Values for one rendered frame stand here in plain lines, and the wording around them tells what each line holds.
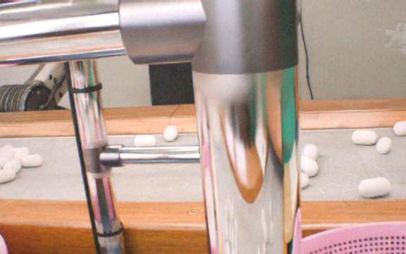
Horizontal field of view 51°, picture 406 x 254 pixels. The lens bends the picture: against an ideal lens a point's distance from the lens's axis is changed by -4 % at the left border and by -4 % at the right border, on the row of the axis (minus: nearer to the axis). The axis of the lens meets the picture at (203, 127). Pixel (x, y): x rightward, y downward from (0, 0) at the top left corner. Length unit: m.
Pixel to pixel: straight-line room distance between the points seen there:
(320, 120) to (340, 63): 1.90
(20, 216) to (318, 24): 2.28
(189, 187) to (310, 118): 0.28
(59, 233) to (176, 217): 0.12
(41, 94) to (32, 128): 0.29
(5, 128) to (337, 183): 0.63
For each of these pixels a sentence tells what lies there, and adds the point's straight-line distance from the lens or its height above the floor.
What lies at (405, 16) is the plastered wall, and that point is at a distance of 2.67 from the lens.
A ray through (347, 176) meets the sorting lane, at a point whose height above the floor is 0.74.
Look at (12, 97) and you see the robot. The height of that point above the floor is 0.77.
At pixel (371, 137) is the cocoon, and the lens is 0.67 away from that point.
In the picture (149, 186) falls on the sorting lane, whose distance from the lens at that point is 0.57.
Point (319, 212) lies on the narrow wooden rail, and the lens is 0.43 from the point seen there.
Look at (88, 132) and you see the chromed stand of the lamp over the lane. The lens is 0.37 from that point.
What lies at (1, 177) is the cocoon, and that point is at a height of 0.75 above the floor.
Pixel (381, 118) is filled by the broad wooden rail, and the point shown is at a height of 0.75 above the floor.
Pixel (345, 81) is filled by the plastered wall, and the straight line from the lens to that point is 2.66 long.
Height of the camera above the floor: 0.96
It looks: 16 degrees down
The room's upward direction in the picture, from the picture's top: 5 degrees counter-clockwise
